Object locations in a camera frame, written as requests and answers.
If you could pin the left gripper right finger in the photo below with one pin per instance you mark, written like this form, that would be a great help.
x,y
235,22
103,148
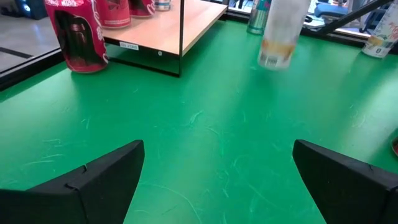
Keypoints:
x,y
354,193

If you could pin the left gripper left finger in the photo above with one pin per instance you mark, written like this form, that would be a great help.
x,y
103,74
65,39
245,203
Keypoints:
x,y
77,193

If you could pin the white Celsius energy can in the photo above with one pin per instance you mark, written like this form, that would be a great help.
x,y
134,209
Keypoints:
x,y
382,31
281,34

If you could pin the red Fanta strawberry can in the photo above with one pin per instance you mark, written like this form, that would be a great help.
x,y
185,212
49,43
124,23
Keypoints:
x,y
113,14

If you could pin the green can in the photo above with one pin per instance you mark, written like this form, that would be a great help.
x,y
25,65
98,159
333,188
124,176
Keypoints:
x,y
163,4

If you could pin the Star Wars Coca-Cola can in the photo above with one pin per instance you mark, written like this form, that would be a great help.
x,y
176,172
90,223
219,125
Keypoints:
x,y
77,34

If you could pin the green table mat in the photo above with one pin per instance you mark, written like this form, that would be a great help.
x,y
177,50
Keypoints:
x,y
217,109

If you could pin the blue office chair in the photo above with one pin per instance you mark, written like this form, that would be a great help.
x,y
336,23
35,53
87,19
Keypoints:
x,y
329,10

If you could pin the black computer tower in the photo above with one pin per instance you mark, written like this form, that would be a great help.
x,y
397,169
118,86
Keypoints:
x,y
34,9

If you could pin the blue silver Red Bull can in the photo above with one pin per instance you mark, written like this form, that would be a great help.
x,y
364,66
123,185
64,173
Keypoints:
x,y
258,17

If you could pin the black aluminium table frame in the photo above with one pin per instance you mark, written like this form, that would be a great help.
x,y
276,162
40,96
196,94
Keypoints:
x,y
18,74

